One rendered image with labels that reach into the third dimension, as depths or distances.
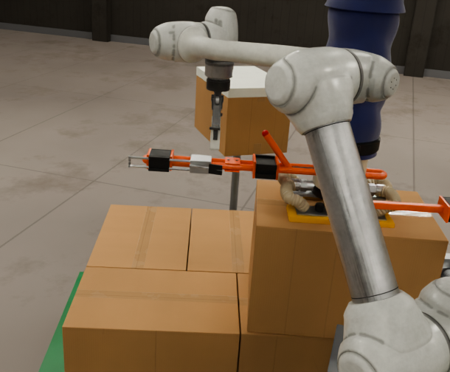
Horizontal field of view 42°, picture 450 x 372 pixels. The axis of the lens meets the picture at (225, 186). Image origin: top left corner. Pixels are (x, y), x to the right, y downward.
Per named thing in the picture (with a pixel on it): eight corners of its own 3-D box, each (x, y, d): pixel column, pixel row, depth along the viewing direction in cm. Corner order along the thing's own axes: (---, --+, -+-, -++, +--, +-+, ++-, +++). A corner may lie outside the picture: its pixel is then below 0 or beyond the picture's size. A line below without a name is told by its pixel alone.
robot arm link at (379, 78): (354, 40, 145) (316, 42, 137) (415, 53, 131) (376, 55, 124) (346, 93, 149) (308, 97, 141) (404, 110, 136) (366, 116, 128)
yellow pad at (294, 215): (386, 215, 197) (389, 201, 195) (394, 229, 188) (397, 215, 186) (285, 209, 196) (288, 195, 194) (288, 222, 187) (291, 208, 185)
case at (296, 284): (398, 283, 234) (417, 191, 218) (424, 346, 197) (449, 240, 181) (248, 271, 235) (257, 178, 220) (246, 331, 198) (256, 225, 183)
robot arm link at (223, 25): (223, 54, 188) (188, 57, 180) (226, 4, 182) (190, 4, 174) (243, 60, 180) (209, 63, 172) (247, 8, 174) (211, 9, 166)
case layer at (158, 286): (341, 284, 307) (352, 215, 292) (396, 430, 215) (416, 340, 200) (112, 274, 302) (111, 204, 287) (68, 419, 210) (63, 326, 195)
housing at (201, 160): (211, 167, 199) (212, 155, 197) (210, 174, 193) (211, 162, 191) (190, 166, 199) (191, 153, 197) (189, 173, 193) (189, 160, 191)
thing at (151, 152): (173, 163, 200) (174, 149, 198) (171, 170, 193) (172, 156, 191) (148, 162, 199) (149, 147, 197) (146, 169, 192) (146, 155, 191)
